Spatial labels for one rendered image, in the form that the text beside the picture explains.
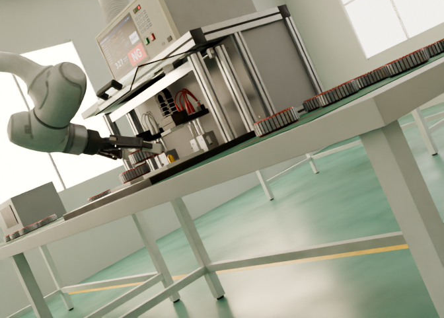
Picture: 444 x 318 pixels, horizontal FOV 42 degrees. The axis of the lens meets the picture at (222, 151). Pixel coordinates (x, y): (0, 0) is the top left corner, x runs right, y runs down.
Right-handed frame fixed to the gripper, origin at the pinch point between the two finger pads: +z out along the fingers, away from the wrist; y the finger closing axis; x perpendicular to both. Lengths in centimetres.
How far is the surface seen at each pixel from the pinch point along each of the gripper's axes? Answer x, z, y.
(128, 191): 14.5, -8.6, -6.9
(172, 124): -10.2, 7.6, -2.1
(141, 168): -0.3, 7.8, 18.4
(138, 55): -37.8, 1.3, 11.5
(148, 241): 1, 87, 160
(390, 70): -10, 32, -69
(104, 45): -47, -4, 29
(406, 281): 34, 109, -8
